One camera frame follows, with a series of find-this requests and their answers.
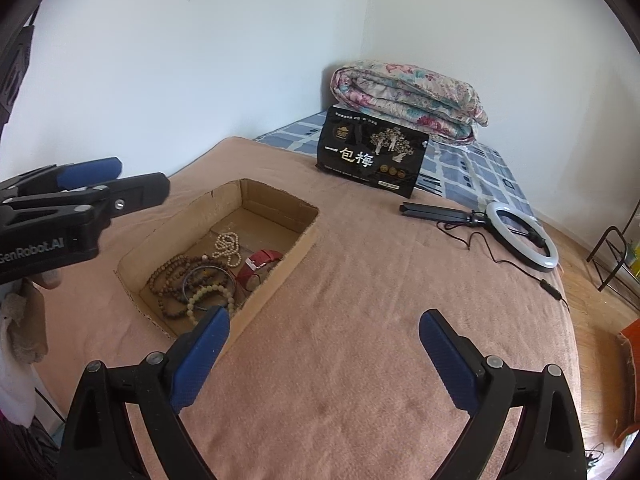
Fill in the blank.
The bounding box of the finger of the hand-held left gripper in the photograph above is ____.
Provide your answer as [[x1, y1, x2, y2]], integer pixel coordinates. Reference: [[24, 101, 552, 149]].
[[0, 157, 123, 206], [0, 172, 171, 226]]

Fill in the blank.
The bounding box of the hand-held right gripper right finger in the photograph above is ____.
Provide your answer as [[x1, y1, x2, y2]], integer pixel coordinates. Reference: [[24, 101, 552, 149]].
[[419, 309, 588, 480]]

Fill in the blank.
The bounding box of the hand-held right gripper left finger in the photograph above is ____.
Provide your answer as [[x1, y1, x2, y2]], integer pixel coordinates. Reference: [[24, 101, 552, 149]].
[[62, 306, 232, 480]]

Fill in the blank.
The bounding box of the dark brown bead bracelet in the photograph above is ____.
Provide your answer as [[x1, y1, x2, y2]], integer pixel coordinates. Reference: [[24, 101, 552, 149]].
[[157, 280, 201, 321]]

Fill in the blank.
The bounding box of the pale bead bracelet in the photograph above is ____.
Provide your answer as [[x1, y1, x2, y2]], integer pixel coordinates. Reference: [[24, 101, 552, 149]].
[[186, 284, 237, 322]]

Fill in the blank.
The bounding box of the brown wooden bead bracelet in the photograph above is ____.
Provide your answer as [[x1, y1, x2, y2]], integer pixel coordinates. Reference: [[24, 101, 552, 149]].
[[146, 254, 211, 311]]

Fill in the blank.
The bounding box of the dark metal bangle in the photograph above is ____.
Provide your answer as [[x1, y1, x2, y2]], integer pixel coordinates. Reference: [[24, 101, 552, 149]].
[[181, 266, 236, 306]]

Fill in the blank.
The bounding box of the cream pearl bead strand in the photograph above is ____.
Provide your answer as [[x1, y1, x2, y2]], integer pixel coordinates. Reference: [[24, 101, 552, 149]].
[[210, 231, 244, 267]]

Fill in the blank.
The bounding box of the red strap wristwatch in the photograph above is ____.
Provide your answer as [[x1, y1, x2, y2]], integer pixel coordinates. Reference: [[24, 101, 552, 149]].
[[236, 249, 285, 292]]

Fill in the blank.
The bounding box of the shallow cardboard box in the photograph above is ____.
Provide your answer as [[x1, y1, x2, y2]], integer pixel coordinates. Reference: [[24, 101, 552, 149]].
[[114, 178, 320, 340]]

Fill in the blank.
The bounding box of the person's left hand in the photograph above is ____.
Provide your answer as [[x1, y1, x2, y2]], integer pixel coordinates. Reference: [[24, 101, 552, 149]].
[[35, 269, 63, 291]]

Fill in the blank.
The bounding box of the pink blanket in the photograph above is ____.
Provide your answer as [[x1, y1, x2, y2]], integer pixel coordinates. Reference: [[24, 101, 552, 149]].
[[37, 136, 573, 480]]

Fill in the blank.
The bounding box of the black stand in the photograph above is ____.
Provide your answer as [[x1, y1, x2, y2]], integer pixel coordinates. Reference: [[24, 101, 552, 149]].
[[0, 5, 41, 126]]

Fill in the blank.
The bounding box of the black folded tripod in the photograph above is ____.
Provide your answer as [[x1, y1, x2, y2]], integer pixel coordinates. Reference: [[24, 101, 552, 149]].
[[399, 201, 488, 228]]

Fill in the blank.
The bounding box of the orange cloth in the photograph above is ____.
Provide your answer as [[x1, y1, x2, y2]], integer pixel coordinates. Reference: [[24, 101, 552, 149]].
[[617, 317, 640, 446]]

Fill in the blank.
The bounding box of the blue checked bedsheet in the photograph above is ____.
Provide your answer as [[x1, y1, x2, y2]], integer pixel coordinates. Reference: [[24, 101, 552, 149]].
[[252, 110, 533, 211]]

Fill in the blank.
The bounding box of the black snack bag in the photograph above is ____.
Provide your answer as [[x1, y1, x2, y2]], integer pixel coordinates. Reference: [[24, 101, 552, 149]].
[[316, 105, 431, 199]]

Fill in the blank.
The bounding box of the black metal rack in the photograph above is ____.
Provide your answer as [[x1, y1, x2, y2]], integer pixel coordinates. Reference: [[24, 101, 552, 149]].
[[586, 205, 640, 306]]

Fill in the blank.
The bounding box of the folded floral quilt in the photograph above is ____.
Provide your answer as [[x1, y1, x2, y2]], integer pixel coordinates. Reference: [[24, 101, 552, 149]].
[[330, 60, 490, 145]]

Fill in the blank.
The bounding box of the black cable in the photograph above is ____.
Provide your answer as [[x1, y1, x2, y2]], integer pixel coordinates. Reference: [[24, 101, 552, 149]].
[[435, 220, 571, 313]]

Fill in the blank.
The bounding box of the white ring light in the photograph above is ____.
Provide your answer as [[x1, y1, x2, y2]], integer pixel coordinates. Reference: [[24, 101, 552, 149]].
[[485, 200, 560, 273]]

